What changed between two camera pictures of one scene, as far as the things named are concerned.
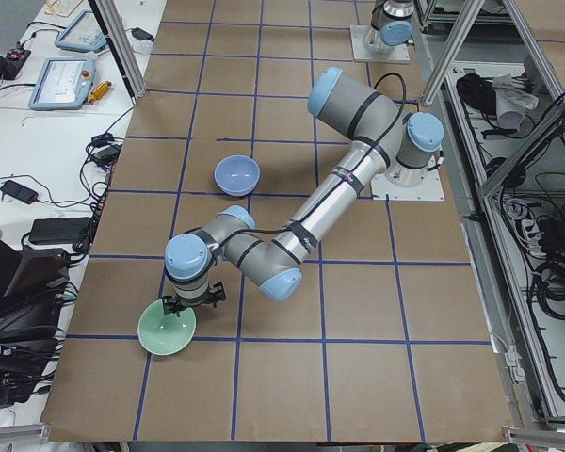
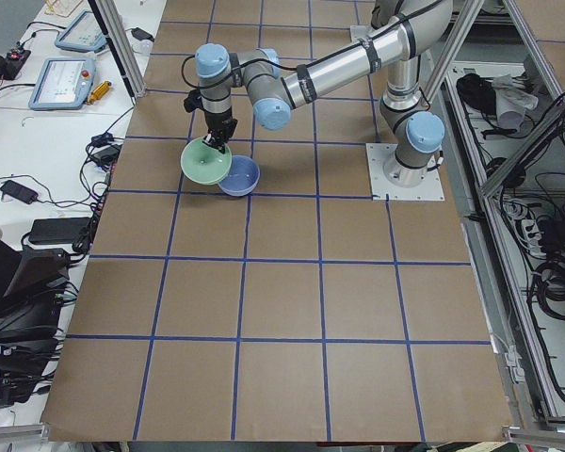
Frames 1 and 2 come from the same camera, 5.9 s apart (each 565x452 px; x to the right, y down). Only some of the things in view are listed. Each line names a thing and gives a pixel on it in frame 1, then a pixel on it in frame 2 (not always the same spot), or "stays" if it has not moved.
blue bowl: (236, 174) stays
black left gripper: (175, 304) -> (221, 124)
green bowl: (166, 333) -> (204, 163)
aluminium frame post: (111, 22) stays
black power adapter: (141, 35) stays
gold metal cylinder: (99, 92) stays
